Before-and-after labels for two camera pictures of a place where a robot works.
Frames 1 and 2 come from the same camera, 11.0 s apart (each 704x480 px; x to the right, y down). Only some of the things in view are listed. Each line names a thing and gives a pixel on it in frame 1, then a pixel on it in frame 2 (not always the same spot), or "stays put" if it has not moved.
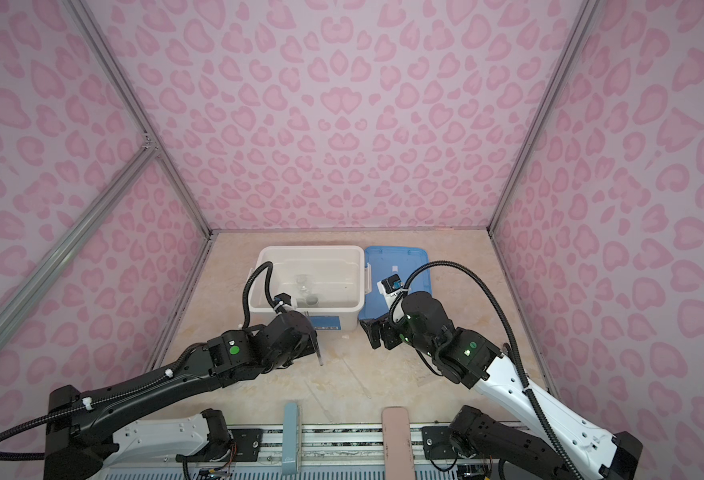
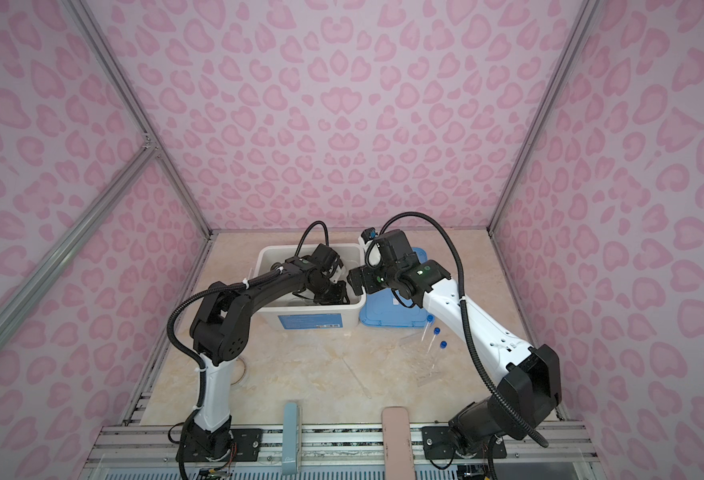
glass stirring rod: [362, 387] stays put
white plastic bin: [328, 282] stays put
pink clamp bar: [398, 449] stays put
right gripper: [374, 334] to [367, 273]
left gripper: [310, 344] to [340, 298]
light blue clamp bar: [291, 439] stays put
